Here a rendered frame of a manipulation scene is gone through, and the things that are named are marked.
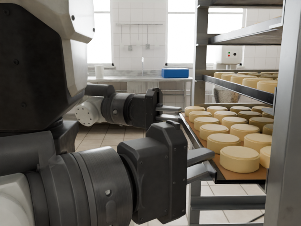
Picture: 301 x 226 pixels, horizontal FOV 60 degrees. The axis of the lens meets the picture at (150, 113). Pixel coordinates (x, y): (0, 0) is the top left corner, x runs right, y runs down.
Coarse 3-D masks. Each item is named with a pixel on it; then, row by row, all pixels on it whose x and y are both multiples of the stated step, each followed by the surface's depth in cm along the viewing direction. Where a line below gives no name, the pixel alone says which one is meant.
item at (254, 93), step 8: (208, 80) 61; (216, 80) 54; (224, 80) 49; (232, 88) 45; (240, 88) 41; (248, 88) 38; (248, 96) 38; (256, 96) 35; (264, 96) 33; (272, 96) 31; (272, 104) 31
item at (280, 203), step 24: (288, 0) 24; (288, 24) 24; (288, 48) 24; (288, 72) 24; (288, 96) 24; (288, 120) 24; (288, 144) 25; (288, 168) 25; (288, 192) 26; (264, 216) 29; (288, 216) 26
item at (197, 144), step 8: (176, 112) 65; (184, 112) 69; (184, 120) 60; (184, 128) 53; (192, 136) 44; (200, 144) 44; (208, 160) 33; (208, 168) 33; (216, 168) 34; (216, 176) 30
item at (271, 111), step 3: (276, 87) 27; (276, 90) 27; (273, 102) 27; (273, 105) 27; (264, 108) 30; (267, 108) 30; (270, 108) 30; (273, 108) 27; (264, 111) 29; (267, 111) 29; (270, 111) 28; (273, 111) 27; (273, 114) 27
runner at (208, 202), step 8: (192, 200) 75; (200, 200) 75; (208, 200) 75; (216, 200) 75; (224, 200) 76; (232, 200) 76; (240, 200) 76; (248, 200) 76; (256, 200) 76; (264, 200) 76; (192, 208) 74; (200, 208) 74; (208, 208) 74; (216, 208) 74; (224, 208) 74; (232, 208) 74; (240, 208) 74; (248, 208) 74; (256, 208) 74; (264, 208) 74
